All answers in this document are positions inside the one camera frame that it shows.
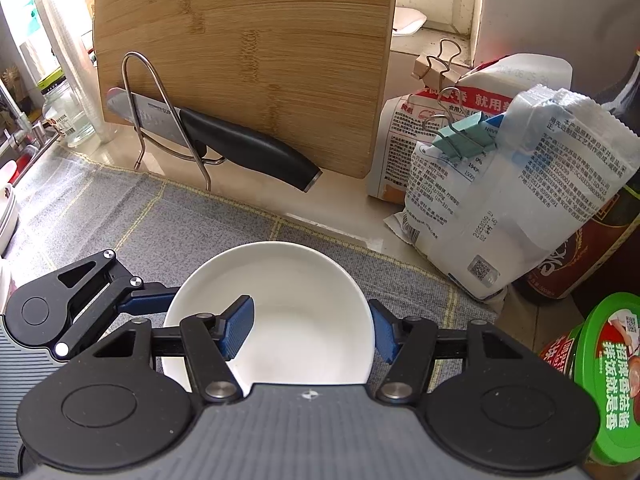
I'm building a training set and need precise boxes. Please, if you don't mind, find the small white floral bowl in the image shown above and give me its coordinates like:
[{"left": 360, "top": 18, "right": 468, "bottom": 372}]
[{"left": 164, "top": 242, "right": 374, "bottom": 392}]

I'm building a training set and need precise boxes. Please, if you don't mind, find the white deep plate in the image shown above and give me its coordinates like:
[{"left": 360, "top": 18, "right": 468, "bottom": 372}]
[{"left": 0, "top": 183, "right": 20, "bottom": 255}]

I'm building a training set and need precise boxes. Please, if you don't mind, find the blue grey table mat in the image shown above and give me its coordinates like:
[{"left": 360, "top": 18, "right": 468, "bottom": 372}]
[{"left": 3, "top": 148, "right": 498, "bottom": 330}]

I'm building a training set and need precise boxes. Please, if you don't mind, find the white blue-print food bag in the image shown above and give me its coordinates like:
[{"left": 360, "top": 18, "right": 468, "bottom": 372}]
[{"left": 385, "top": 84, "right": 639, "bottom": 301}]

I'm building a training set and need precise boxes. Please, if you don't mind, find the green lid sauce jar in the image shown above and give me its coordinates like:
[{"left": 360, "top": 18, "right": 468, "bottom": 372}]
[{"left": 539, "top": 292, "right": 639, "bottom": 466}]

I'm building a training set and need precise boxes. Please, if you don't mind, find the glass jar green lid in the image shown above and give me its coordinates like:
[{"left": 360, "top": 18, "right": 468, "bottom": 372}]
[{"left": 38, "top": 68, "right": 96, "bottom": 148}]

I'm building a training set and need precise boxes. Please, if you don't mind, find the teal binder clip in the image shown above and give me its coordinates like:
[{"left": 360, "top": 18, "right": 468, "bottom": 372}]
[{"left": 421, "top": 87, "right": 504, "bottom": 162}]

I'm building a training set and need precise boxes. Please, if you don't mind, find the white red-label salt bag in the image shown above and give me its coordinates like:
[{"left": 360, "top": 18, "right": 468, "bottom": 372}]
[{"left": 367, "top": 53, "right": 574, "bottom": 204}]

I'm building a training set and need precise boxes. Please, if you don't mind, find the brown binder clip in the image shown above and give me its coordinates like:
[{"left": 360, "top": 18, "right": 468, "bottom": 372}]
[{"left": 411, "top": 38, "right": 462, "bottom": 92}]

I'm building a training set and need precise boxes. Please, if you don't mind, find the bamboo cutting board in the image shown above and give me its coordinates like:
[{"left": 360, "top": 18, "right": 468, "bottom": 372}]
[{"left": 93, "top": 0, "right": 395, "bottom": 178}]

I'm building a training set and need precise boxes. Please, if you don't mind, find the steel wire rack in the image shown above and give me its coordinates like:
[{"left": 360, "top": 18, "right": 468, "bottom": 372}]
[{"left": 120, "top": 51, "right": 224, "bottom": 192}]

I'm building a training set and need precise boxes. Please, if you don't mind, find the steel kitchen knife black handle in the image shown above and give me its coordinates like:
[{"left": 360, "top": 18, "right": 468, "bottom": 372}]
[{"left": 106, "top": 87, "right": 321, "bottom": 192}]

